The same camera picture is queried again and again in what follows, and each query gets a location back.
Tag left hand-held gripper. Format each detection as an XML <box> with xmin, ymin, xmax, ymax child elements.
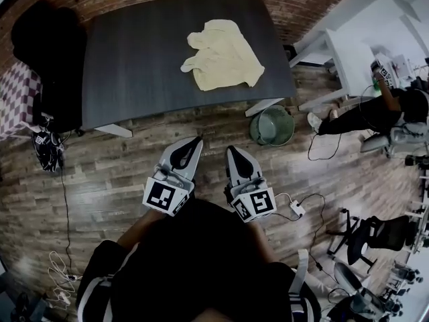
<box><xmin>142</xmin><ymin>136</ymin><xmax>204</xmax><ymax>218</ymax></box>

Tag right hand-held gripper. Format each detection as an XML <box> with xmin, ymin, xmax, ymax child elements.
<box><xmin>224</xmin><ymin>146</ymin><xmax>278</xmax><ymax>225</ymax></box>

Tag green wire waste basket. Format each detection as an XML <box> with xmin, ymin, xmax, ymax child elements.
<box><xmin>249</xmin><ymin>105</ymin><xmax>296</xmax><ymax>146</ymax></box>

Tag cream yellow clothes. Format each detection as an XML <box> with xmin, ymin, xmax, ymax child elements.
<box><xmin>180</xmin><ymin>19</ymin><xmax>267</xmax><ymax>93</ymax></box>

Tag person's right forearm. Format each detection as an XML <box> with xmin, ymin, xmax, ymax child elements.
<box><xmin>248</xmin><ymin>219</ymin><xmax>273</xmax><ymax>265</ymax></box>

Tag person's left forearm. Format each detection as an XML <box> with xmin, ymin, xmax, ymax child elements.
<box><xmin>115</xmin><ymin>209</ymin><xmax>168</xmax><ymax>252</ymax></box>

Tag white table leg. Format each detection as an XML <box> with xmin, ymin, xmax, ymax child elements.
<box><xmin>95</xmin><ymin>122</ymin><xmax>133</xmax><ymax>138</ymax></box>
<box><xmin>245</xmin><ymin>97</ymin><xmax>286</xmax><ymax>117</ymax></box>

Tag person's black shirt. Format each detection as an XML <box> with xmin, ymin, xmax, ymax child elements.
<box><xmin>76</xmin><ymin>198</ymin><xmax>322</xmax><ymax>322</ymax></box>

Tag black mesh office chair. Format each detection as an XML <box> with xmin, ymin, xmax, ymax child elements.
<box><xmin>326</xmin><ymin>208</ymin><xmax>416</xmax><ymax>274</ymax></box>

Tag grey office chair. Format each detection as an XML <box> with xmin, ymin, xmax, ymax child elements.
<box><xmin>326</xmin><ymin>262</ymin><xmax>403</xmax><ymax>322</ymax></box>

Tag white desk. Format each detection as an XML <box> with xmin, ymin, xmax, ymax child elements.
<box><xmin>288</xmin><ymin>28</ymin><xmax>380</xmax><ymax>112</ymax></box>

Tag black equipment stand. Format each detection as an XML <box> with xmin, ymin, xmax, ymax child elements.
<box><xmin>11</xmin><ymin>292</ymin><xmax>48</xmax><ymax>322</ymax></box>

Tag looped black cable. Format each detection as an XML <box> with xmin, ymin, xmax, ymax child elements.
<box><xmin>308</xmin><ymin>131</ymin><xmax>343</xmax><ymax>162</ymax></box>

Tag black adapter cable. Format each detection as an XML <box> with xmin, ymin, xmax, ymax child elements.
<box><xmin>298</xmin><ymin>193</ymin><xmax>328</xmax><ymax>272</ymax></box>

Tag grey backpack strap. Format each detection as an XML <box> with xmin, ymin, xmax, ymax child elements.
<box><xmin>76</xmin><ymin>273</ymin><xmax>115</xmax><ymax>319</ymax></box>
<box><xmin>288</xmin><ymin>248</ymin><xmax>310</xmax><ymax>315</ymax></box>

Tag thin black floor cable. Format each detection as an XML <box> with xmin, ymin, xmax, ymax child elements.
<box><xmin>60</xmin><ymin>164</ymin><xmax>73</xmax><ymax>280</ymax></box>

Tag black bag with white cords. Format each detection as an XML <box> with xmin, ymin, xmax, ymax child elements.
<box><xmin>32</xmin><ymin>129</ymin><xmax>66</xmax><ymax>173</ymax></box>

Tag white cable bundle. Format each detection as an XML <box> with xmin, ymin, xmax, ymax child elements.
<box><xmin>46</xmin><ymin>250</ymin><xmax>83</xmax><ymax>305</ymax></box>

